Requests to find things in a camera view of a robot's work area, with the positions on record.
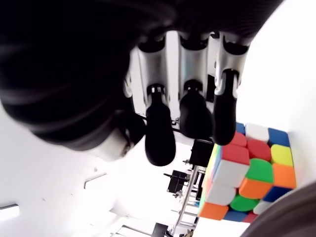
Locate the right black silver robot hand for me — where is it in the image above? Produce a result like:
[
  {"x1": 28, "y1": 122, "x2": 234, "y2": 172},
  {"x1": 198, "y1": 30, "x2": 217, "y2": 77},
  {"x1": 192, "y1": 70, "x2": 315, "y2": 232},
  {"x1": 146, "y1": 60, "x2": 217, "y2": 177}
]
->
[{"x1": 0, "y1": 0, "x2": 284, "y2": 166}]

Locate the multicoloured Rubik's cube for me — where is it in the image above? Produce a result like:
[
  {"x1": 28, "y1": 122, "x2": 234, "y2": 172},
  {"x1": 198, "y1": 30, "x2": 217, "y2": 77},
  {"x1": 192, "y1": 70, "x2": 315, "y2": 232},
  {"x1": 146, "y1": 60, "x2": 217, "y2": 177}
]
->
[{"x1": 198, "y1": 122, "x2": 297, "y2": 224}]

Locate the silver metal frame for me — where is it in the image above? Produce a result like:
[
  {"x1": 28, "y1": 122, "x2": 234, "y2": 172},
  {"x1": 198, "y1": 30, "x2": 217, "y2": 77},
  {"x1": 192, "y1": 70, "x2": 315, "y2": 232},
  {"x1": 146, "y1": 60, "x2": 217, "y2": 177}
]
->
[{"x1": 170, "y1": 165, "x2": 206, "y2": 235}]

